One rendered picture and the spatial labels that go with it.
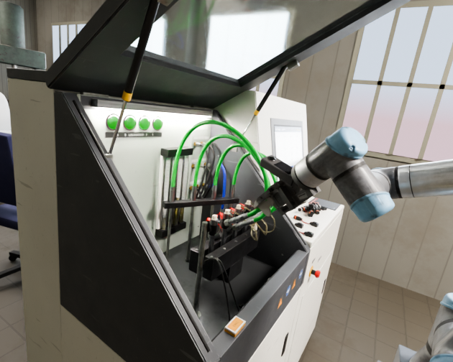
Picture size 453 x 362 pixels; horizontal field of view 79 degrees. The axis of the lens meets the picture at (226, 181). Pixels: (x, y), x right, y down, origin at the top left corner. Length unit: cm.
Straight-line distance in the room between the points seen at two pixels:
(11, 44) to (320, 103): 456
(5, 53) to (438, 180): 548
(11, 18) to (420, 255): 604
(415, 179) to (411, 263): 257
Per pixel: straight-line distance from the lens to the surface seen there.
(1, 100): 435
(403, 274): 331
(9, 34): 565
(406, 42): 306
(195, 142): 120
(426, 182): 72
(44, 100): 93
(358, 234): 318
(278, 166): 73
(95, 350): 101
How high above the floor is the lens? 146
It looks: 14 degrees down
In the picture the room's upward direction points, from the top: 7 degrees clockwise
